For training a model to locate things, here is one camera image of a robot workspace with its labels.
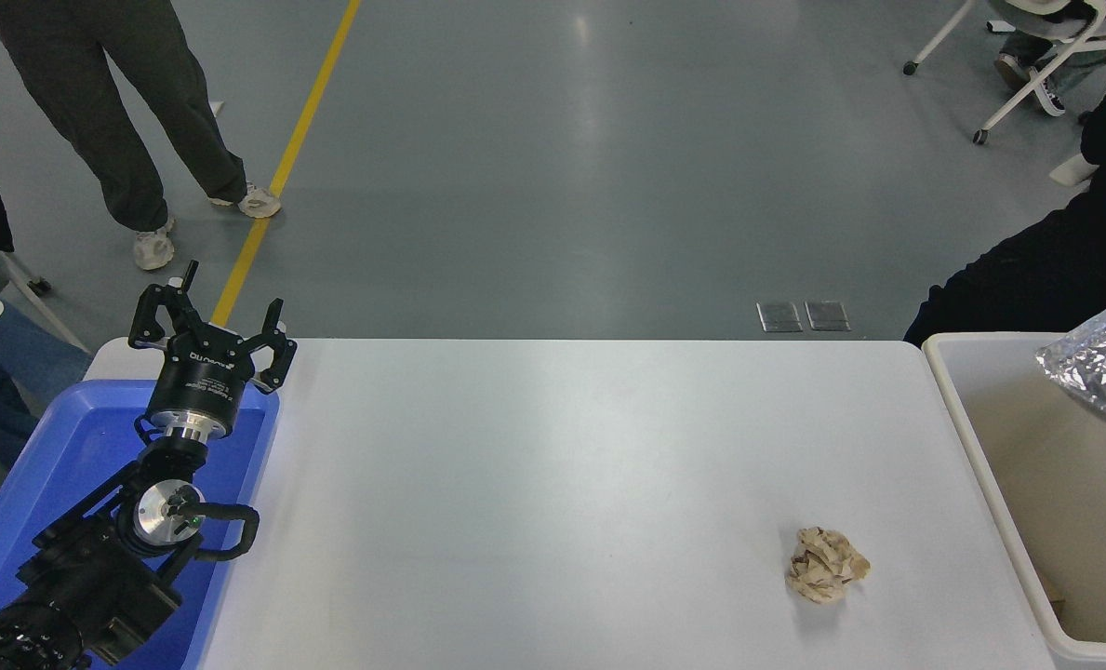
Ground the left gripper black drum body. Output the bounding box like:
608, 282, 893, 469
148, 323, 258, 427

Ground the grey metal floor plate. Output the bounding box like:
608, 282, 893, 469
805, 300, 852, 332
757, 301, 805, 334

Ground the grey chair leg with caster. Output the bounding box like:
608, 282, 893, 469
0, 249, 90, 353

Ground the blue plastic tray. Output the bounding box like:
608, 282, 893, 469
0, 377, 282, 670

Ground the standing person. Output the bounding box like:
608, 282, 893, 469
0, 0, 284, 273

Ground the crumpled tan paper ball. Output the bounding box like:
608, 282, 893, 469
787, 526, 873, 606

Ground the large pale plastic bin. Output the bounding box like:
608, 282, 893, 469
923, 332, 1106, 666

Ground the person on white chair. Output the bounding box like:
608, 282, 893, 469
993, 0, 1106, 117

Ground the small white block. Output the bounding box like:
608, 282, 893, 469
1048, 154, 1102, 187

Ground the white wheeled chair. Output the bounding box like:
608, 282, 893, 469
902, 0, 1106, 145

